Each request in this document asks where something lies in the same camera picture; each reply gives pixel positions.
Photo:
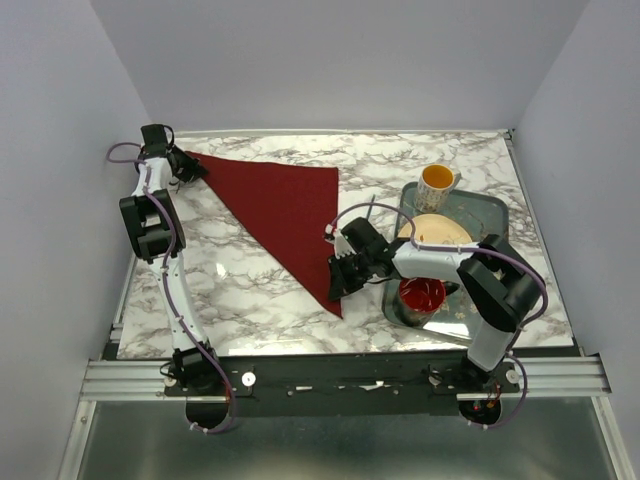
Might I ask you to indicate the red and black cup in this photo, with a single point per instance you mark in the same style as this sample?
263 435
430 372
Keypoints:
418 299

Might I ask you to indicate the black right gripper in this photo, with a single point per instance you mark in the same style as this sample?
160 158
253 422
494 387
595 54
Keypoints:
338 284

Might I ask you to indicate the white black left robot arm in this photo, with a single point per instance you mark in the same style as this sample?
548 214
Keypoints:
157 238

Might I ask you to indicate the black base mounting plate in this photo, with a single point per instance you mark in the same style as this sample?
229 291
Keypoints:
270 403

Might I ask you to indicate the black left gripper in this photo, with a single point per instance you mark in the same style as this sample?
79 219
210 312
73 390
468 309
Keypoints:
192 169

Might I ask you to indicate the aluminium frame rail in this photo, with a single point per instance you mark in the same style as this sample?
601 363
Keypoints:
543 377

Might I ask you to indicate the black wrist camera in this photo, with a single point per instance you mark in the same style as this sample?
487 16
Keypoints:
157 139
352 238

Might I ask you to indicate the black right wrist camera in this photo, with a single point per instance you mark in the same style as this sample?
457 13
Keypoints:
352 238

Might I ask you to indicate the beige bird pattern plate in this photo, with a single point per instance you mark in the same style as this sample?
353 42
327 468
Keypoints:
435 229

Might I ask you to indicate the dark red cloth napkin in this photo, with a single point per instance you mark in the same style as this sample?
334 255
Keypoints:
285 208

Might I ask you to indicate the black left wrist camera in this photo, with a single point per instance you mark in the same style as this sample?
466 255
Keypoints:
157 139

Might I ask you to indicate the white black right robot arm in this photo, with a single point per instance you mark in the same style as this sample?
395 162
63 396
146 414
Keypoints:
506 291

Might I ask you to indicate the white floral mug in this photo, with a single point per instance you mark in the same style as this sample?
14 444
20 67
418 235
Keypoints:
434 185

